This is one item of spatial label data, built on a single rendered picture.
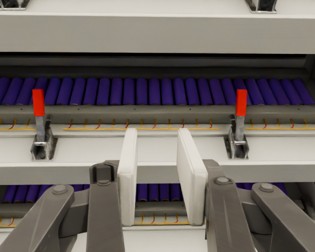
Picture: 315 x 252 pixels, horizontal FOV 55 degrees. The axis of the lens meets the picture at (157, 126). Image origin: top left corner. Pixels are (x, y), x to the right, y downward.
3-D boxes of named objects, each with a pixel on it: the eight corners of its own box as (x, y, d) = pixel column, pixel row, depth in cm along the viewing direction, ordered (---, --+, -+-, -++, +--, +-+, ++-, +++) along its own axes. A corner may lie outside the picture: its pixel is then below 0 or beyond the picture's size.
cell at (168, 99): (171, 86, 52) (173, 112, 48) (160, 86, 52) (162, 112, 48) (171, 77, 51) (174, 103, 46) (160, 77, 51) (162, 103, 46)
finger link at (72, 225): (115, 237, 13) (45, 238, 13) (123, 182, 18) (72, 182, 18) (114, 207, 13) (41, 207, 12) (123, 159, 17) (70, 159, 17)
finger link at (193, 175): (192, 172, 14) (208, 172, 14) (177, 127, 21) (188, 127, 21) (189, 227, 15) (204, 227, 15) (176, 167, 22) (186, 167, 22)
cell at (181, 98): (182, 86, 52) (186, 112, 48) (172, 86, 52) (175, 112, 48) (183, 77, 51) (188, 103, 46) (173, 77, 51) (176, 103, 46)
